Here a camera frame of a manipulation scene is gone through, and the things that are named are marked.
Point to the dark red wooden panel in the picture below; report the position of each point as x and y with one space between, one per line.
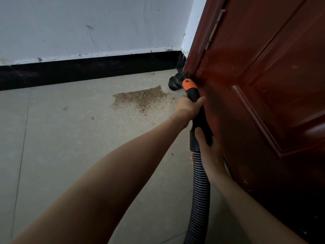
264 83

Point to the person's right hand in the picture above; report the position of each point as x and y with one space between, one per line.
211 156

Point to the brown sawdust dirt patch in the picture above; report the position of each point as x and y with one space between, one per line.
141 99

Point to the person's left hand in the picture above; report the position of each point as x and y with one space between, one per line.
188 108

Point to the person's left forearm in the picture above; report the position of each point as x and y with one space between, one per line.
101 195

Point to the tiled floor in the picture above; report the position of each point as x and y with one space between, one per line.
51 150

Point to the person's right forearm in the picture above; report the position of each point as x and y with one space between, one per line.
259 216

